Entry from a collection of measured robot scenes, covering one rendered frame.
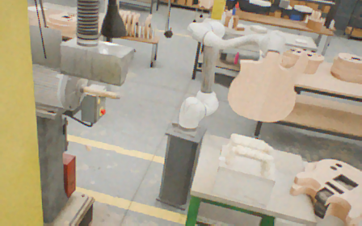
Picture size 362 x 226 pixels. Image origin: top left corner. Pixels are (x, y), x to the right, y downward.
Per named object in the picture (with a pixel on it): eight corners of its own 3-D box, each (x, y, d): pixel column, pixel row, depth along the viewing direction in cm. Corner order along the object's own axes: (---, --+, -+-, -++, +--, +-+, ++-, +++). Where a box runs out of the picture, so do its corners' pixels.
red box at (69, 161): (35, 191, 231) (31, 148, 214) (45, 180, 242) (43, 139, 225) (68, 199, 228) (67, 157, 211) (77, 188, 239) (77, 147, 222)
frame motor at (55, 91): (-3, 103, 174) (-8, 57, 162) (29, 85, 197) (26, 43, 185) (69, 119, 169) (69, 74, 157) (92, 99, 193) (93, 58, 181)
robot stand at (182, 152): (166, 181, 306) (176, 117, 274) (194, 190, 300) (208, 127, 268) (155, 199, 283) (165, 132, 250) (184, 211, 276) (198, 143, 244)
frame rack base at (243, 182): (211, 194, 162) (218, 166, 154) (215, 175, 175) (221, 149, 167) (266, 208, 158) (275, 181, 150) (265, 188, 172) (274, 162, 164)
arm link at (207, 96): (189, 115, 267) (205, 108, 283) (205, 122, 258) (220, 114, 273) (196, 20, 237) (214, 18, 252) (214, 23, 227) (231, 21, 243)
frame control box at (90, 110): (56, 127, 207) (54, 91, 195) (73, 113, 226) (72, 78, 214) (92, 136, 204) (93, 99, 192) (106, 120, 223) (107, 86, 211)
